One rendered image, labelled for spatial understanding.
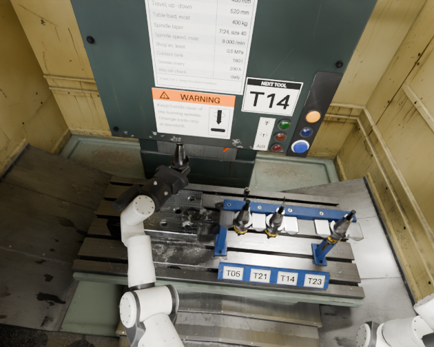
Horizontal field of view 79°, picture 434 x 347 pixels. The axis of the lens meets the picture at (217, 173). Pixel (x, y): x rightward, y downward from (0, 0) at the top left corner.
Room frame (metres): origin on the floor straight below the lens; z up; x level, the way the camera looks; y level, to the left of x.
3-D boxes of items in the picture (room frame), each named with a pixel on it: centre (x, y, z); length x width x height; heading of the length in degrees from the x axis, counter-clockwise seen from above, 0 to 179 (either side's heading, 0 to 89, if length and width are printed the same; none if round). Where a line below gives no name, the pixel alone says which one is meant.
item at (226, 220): (0.48, -0.05, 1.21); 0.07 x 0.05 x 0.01; 0
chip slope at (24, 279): (0.63, 0.79, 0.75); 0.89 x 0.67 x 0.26; 0
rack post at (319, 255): (0.53, -0.49, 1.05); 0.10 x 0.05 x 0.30; 0
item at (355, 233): (0.48, -0.49, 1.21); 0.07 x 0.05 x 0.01; 0
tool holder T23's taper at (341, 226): (0.48, -0.43, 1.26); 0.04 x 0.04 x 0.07
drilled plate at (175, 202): (0.64, 0.20, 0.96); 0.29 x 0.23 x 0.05; 90
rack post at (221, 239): (0.53, -0.05, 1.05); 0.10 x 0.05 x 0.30; 0
